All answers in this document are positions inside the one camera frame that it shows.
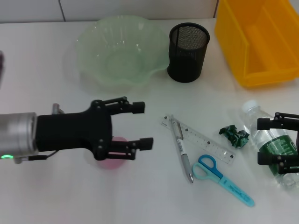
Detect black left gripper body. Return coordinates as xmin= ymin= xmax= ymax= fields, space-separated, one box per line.
xmin=36 ymin=99 xmax=114 ymax=161

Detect clear green-label water bottle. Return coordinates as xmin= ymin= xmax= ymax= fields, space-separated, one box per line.
xmin=242 ymin=100 xmax=299 ymax=190

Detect green plastic wrapper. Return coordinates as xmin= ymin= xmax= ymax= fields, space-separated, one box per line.
xmin=218 ymin=125 xmax=250 ymax=148

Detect silver white ballpoint pen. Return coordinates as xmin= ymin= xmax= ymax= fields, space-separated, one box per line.
xmin=170 ymin=118 xmax=194 ymax=183

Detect pink peach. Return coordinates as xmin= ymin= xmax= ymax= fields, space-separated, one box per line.
xmin=97 ymin=136 xmax=129 ymax=170

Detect blue plastic scissors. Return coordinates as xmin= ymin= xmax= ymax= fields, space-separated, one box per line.
xmin=192 ymin=154 xmax=255 ymax=208

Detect clear plastic ruler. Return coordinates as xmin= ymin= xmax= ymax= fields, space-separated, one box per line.
xmin=160 ymin=114 xmax=236 ymax=166

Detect green wavy glass fruit bowl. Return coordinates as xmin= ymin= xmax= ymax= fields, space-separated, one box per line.
xmin=76 ymin=15 xmax=169 ymax=87

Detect black mesh pen holder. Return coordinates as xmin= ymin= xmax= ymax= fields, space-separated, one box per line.
xmin=167 ymin=22 xmax=210 ymax=83

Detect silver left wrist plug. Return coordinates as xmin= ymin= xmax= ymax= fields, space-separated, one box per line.
xmin=51 ymin=103 xmax=65 ymax=115

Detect yellow plastic bin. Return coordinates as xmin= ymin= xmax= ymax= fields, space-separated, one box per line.
xmin=214 ymin=0 xmax=299 ymax=88

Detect thin black left wrist cable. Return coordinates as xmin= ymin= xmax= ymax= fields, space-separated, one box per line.
xmin=14 ymin=150 xmax=58 ymax=164

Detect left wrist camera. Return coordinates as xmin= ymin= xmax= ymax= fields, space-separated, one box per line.
xmin=0 ymin=50 xmax=5 ymax=89

